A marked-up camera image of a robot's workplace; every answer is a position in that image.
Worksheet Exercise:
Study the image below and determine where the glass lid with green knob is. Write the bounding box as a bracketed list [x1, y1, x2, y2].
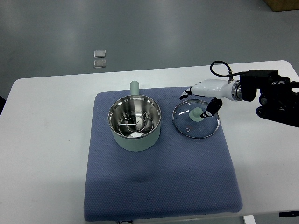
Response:
[172, 99, 220, 139]

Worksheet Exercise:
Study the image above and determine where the wire steaming rack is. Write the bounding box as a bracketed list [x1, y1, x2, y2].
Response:
[117, 111, 154, 138]

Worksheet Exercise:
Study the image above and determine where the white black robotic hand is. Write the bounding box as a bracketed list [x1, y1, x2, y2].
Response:
[179, 79, 239, 118]

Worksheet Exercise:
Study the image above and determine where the upper metal floor plate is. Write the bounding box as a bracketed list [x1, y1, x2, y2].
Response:
[93, 50, 106, 58]

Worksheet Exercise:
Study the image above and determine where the blue quilted mat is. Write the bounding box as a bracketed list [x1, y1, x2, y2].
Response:
[84, 87, 242, 222]

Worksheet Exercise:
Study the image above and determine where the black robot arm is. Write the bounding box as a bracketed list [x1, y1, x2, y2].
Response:
[237, 70, 299, 127]

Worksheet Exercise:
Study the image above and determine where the black cable loop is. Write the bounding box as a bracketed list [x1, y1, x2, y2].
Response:
[209, 61, 243, 81]

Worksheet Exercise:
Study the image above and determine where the brown cardboard box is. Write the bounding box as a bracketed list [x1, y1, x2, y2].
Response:
[264, 0, 299, 12]

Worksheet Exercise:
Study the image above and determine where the green steel pot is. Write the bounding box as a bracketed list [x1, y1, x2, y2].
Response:
[107, 81, 162, 152]

